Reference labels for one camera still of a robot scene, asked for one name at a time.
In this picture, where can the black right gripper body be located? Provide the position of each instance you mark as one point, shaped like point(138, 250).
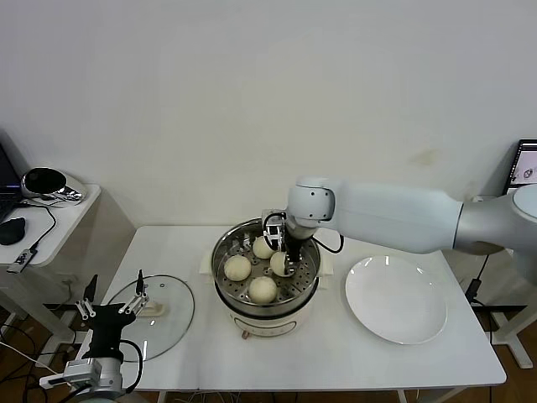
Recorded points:
point(274, 218)

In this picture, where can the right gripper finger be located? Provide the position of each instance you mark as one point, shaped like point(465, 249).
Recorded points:
point(294, 254)
point(273, 237)

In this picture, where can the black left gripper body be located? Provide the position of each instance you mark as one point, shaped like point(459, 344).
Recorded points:
point(107, 325)

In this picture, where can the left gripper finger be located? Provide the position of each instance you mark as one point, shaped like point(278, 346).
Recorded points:
point(140, 283)
point(92, 289)

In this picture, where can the white steamed baozi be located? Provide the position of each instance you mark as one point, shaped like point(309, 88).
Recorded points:
point(261, 248)
point(277, 262)
point(237, 268)
point(262, 289)

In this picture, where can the round glass pot lid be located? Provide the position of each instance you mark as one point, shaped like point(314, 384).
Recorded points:
point(176, 302)

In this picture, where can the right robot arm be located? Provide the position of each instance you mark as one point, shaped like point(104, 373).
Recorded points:
point(398, 214)

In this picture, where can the perforated steel steamer basket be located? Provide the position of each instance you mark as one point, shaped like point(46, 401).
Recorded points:
point(306, 268)

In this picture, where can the white side table with mouse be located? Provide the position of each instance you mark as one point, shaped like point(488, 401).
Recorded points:
point(71, 226)

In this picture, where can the white electric cooking pot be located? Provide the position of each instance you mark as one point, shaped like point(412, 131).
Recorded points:
point(268, 325)

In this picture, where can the grey usb hub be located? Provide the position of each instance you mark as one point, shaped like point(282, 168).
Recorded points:
point(21, 261)

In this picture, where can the white table leg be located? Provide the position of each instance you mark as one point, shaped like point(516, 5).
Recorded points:
point(401, 398)
point(162, 398)

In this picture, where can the black computer mouse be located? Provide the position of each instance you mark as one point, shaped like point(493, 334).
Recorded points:
point(12, 231)

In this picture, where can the white round plate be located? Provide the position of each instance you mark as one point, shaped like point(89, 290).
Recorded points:
point(394, 302)

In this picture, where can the chrome and black device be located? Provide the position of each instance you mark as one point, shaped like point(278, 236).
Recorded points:
point(46, 184)

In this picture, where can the white side table with label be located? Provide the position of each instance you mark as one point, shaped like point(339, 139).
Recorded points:
point(509, 336)

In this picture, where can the white wall socket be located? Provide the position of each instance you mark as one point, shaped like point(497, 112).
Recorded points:
point(70, 282)

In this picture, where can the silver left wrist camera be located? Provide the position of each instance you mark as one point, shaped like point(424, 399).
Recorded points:
point(75, 373)

